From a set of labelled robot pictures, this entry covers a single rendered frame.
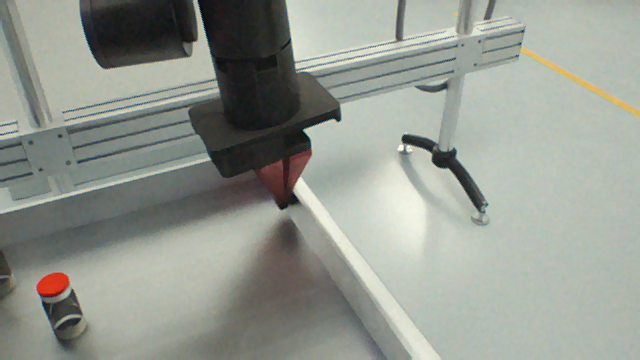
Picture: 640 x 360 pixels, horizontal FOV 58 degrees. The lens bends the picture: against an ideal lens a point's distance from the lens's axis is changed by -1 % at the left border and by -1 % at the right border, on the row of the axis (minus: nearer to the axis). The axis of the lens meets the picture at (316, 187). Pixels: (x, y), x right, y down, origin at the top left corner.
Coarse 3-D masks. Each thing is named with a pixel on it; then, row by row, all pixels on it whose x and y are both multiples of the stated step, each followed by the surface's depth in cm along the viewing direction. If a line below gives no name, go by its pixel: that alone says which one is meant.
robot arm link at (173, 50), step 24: (96, 0) 35; (120, 0) 35; (144, 0) 35; (168, 0) 35; (96, 24) 35; (120, 24) 35; (144, 24) 35; (168, 24) 35; (96, 48) 36; (120, 48) 36; (144, 48) 36; (168, 48) 37; (192, 48) 40
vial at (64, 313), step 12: (48, 300) 37; (60, 300) 38; (72, 300) 38; (48, 312) 38; (60, 312) 38; (72, 312) 38; (60, 324) 38; (72, 324) 39; (84, 324) 40; (60, 336) 39; (72, 336) 39
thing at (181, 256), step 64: (128, 192) 49; (192, 192) 52; (256, 192) 53; (64, 256) 46; (128, 256) 46; (192, 256) 46; (256, 256) 46; (320, 256) 45; (0, 320) 41; (128, 320) 41; (192, 320) 41; (256, 320) 41; (320, 320) 41; (384, 320) 37
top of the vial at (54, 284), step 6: (48, 276) 38; (54, 276) 38; (60, 276) 38; (66, 276) 38; (42, 282) 38; (48, 282) 38; (54, 282) 38; (60, 282) 38; (66, 282) 38; (36, 288) 37; (42, 288) 37; (48, 288) 37; (54, 288) 37; (60, 288) 37; (66, 288) 37; (42, 294) 37; (48, 294) 37; (54, 294) 37; (60, 294) 37
